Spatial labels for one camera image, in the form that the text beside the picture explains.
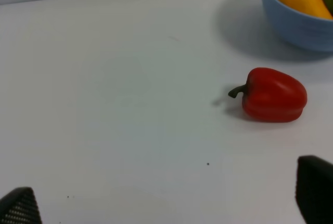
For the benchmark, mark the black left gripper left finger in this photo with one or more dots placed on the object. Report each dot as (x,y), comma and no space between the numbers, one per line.
(19,206)

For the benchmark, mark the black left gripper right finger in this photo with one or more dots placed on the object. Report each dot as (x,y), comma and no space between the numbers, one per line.
(314,189)

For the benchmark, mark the light blue bowl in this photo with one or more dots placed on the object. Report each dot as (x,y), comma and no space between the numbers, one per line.
(301,30)

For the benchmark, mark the red bell pepper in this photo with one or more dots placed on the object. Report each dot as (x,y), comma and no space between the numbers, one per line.
(271,96)

